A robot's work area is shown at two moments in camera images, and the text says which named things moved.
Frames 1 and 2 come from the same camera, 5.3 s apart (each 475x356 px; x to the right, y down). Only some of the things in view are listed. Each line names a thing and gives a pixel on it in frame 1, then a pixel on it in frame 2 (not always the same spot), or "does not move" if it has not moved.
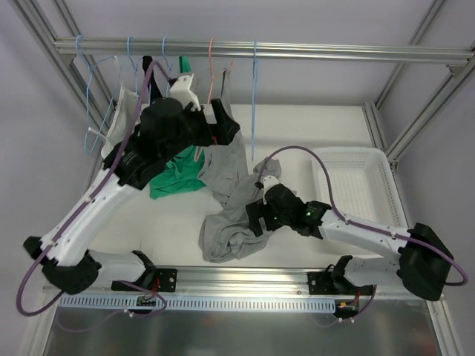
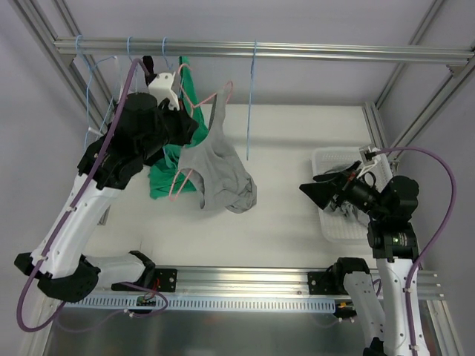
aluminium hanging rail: x=315 y=50 does not move
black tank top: x=155 y=93 does not move
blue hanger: x=169 y=67 does not move
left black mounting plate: x=166 y=279 does not move
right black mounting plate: x=320 y=282 does not move
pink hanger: x=212 y=78 -> x=182 y=179
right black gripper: x=257 y=217 -> x=340 y=190
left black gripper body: x=207 y=126 -> x=179 y=126
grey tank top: x=230 y=235 -> x=348 y=210
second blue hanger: x=136 y=67 does not move
